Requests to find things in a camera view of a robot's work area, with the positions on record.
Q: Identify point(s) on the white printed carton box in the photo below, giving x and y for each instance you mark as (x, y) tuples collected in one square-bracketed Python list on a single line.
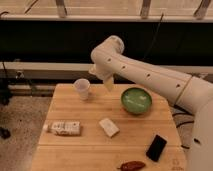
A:
[(62, 128)]

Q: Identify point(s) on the dried red chili pepper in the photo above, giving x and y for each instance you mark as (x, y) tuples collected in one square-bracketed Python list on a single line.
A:
[(132, 166)]

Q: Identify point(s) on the black smartphone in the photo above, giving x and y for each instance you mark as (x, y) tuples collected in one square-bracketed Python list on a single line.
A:
[(156, 148)]

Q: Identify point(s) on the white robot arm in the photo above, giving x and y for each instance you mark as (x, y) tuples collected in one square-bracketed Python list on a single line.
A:
[(190, 93)]

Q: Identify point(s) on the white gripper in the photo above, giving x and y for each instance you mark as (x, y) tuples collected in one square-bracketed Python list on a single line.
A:
[(104, 75)]

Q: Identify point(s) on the green bowl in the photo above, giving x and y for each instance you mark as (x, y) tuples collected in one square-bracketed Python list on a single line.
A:
[(136, 100)]

